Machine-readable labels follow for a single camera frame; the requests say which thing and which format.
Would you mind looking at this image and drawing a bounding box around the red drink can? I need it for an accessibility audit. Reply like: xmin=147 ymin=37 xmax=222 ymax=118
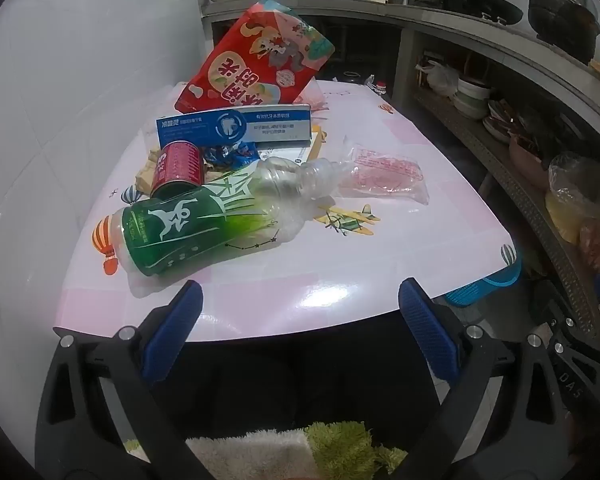
xmin=150 ymin=141 xmax=206 ymax=200

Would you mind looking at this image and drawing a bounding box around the grey concrete counter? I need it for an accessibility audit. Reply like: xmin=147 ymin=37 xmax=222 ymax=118
xmin=200 ymin=0 xmax=600 ymax=151

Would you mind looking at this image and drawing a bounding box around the white plastic bag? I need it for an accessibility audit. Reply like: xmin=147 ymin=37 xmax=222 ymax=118
xmin=415 ymin=60 xmax=460 ymax=97

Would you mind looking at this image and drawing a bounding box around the red snack bag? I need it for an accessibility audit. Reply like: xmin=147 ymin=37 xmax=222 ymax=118
xmin=174 ymin=0 xmax=336 ymax=113

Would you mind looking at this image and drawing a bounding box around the white box with yellow edge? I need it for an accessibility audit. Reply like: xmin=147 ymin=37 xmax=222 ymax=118
xmin=257 ymin=127 xmax=327 ymax=163

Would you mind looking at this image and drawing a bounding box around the pink printed plastic bag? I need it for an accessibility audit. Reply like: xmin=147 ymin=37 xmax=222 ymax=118
xmin=330 ymin=142 xmax=431 ymax=206

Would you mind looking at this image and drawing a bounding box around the brown cardboard piece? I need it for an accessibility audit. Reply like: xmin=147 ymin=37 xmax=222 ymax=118
xmin=135 ymin=147 xmax=163 ymax=196

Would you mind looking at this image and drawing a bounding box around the blue candy wrapper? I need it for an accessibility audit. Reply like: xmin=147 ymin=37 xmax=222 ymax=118
xmin=202 ymin=141 xmax=261 ymax=168

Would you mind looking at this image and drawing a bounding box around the clear bag of yellow food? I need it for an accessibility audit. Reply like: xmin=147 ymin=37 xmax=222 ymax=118
xmin=545 ymin=152 xmax=600 ymax=246

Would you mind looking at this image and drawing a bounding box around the stack of plates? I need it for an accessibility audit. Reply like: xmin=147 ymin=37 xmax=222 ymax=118
xmin=482 ymin=100 xmax=518 ymax=143

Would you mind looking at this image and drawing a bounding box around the brown clay pot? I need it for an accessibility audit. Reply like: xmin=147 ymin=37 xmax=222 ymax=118
xmin=509 ymin=132 xmax=551 ymax=188

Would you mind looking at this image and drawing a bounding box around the blue white toothpaste box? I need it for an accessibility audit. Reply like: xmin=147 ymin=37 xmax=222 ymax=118
xmin=155 ymin=104 xmax=315 ymax=153

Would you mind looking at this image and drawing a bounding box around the fluffy white green garment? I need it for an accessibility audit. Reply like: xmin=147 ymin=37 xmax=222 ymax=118
xmin=125 ymin=421 xmax=408 ymax=480

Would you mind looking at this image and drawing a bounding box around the black pot with metal lid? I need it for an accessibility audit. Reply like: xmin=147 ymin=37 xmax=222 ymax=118
xmin=526 ymin=0 xmax=600 ymax=63

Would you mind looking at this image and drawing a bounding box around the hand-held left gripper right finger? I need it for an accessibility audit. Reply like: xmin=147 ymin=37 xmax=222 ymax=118
xmin=397 ymin=277 xmax=576 ymax=480

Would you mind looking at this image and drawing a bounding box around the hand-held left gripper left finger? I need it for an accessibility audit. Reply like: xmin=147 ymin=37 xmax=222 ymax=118
xmin=34 ymin=279 xmax=204 ymax=480

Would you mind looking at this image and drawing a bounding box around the grey lower shelf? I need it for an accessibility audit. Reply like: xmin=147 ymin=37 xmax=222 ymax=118
xmin=412 ymin=85 xmax=600 ymax=333

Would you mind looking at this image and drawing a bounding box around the clear crushed plastic bottle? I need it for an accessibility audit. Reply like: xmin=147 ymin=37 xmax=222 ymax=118
xmin=250 ymin=156 xmax=348 ymax=211

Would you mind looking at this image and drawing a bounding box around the green label plastic bottle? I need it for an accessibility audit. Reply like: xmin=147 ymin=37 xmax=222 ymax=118
xmin=111 ymin=167 xmax=313 ymax=278

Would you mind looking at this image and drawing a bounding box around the stack of white bowls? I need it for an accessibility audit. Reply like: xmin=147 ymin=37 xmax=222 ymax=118
xmin=452 ymin=76 xmax=493 ymax=120

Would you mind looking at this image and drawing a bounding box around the blue plastic basket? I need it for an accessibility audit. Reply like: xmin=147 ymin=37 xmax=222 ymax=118
xmin=445 ymin=260 xmax=523 ymax=308

